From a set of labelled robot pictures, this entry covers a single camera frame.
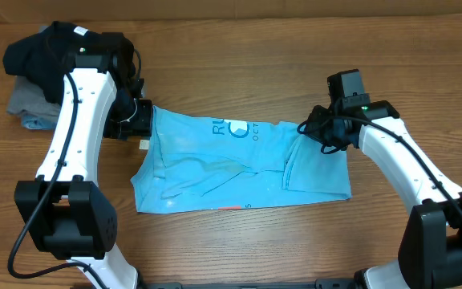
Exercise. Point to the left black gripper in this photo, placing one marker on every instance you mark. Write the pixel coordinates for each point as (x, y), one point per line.
(143, 126)

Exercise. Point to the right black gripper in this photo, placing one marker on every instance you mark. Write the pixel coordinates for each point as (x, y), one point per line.
(314, 125)

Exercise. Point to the light blue printed t-shirt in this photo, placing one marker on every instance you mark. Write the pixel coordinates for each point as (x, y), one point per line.
(205, 163)

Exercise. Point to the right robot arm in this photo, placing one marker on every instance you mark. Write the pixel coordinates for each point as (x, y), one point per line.
(430, 253)

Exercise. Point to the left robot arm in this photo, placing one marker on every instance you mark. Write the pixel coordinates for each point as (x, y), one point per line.
(63, 209)

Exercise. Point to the black folded t-shirt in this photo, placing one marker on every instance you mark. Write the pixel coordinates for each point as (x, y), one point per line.
(37, 57)

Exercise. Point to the grey folded t-shirt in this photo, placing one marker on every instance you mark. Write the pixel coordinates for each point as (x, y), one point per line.
(28, 98)

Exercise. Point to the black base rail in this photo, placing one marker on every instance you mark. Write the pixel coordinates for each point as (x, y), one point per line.
(247, 286)

